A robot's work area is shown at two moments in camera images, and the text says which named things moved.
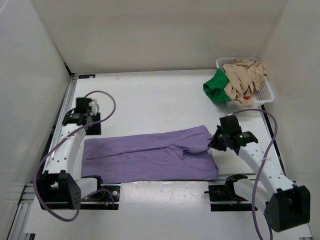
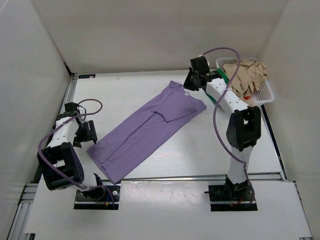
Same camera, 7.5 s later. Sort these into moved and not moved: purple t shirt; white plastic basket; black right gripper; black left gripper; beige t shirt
Moved: black right gripper; purple t shirt; black left gripper
Not moved: beige t shirt; white plastic basket
